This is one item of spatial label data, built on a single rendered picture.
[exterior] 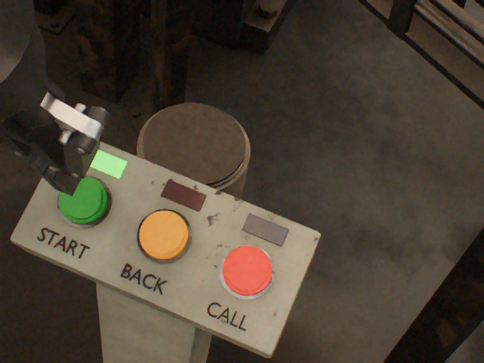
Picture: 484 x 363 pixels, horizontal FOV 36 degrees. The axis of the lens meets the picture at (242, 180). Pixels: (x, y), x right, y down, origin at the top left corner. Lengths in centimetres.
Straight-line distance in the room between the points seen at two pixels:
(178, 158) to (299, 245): 20
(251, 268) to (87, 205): 15
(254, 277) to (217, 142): 22
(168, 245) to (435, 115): 107
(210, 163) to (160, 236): 17
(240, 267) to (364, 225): 81
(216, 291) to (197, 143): 22
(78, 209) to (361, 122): 99
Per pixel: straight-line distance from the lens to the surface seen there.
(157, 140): 78
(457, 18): 66
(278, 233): 62
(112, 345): 79
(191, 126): 80
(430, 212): 145
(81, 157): 43
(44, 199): 65
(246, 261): 60
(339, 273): 133
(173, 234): 61
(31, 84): 38
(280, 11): 162
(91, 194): 63
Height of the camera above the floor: 114
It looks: 55 degrees down
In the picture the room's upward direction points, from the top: 12 degrees clockwise
